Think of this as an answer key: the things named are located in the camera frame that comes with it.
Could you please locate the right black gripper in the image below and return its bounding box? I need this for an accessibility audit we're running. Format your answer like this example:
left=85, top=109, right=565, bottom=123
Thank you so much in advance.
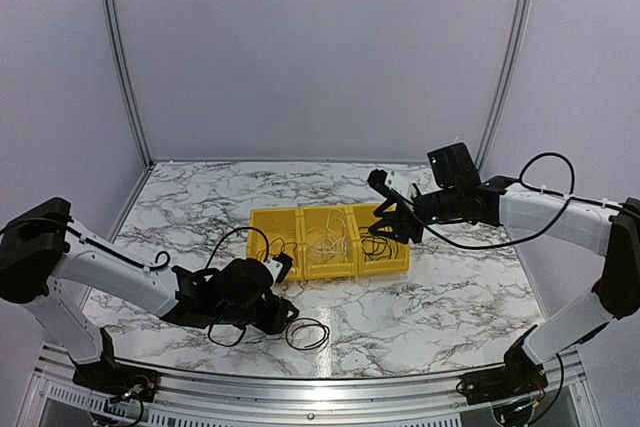
left=368, top=186, right=461, bottom=245

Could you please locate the red cable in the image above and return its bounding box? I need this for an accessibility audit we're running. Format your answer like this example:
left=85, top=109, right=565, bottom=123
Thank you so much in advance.
left=257, top=238, right=301, bottom=263
left=285, top=318, right=331, bottom=351

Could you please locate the white cable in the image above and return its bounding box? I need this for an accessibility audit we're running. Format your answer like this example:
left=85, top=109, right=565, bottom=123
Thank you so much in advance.
left=307, top=206, right=349, bottom=248
left=304, top=234, right=349, bottom=261

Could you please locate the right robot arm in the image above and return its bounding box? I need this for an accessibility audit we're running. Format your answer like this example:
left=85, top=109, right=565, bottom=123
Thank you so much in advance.
left=367, top=143, right=639, bottom=395

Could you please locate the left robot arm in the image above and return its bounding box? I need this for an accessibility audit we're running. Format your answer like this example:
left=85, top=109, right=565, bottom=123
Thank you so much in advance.
left=1, top=197, right=299, bottom=392

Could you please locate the yellow bin right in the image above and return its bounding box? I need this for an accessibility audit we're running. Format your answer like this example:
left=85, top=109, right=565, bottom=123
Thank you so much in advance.
left=351, top=204, right=410, bottom=276

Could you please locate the yellow bin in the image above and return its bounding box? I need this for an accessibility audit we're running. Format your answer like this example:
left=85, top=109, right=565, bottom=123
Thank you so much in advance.
left=351, top=204, right=410, bottom=276
left=246, top=208, right=303, bottom=282
left=299, top=205, right=357, bottom=280

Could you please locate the yellow bin middle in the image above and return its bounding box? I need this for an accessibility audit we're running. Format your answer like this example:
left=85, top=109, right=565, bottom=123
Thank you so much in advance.
left=299, top=205, right=357, bottom=280

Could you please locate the yellow bin left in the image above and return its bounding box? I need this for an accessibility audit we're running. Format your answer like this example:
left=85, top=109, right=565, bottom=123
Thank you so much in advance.
left=246, top=208, right=303, bottom=282

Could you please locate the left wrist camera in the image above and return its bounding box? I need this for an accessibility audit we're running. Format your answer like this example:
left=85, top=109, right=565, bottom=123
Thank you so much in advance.
left=264, top=253, right=294, bottom=284

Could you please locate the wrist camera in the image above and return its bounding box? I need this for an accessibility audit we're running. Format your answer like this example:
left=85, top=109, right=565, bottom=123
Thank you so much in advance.
left=367, top=169, right=418, bottom=202
left=264, top=253, right=294, bottom=284

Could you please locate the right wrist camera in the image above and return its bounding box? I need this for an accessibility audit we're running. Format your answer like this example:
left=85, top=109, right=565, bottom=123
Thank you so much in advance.
left=367, top=169, right=418, bottom=202

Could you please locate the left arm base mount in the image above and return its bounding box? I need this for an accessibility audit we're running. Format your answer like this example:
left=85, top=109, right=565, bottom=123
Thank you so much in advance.
left=73, top=365, right=160, bottom=426

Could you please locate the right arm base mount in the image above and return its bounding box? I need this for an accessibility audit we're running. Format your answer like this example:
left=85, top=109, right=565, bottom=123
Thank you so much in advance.
left=456, top=367, right=548, bottom=426

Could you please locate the right aluminium frame post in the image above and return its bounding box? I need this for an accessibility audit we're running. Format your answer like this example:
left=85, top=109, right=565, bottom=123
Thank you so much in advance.
left=475, top=0, right=531, bottom=171

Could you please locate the aluminium frame post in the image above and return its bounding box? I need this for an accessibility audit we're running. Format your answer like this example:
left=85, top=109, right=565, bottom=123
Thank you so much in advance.
left=103, top=0, right=154, bottom=170
left=475, top=0, right=531, bottom=171

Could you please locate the left aluminium frame post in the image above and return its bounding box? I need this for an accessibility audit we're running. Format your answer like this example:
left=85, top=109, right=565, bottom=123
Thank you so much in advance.
left=103, top=0, right=154, bottom=170

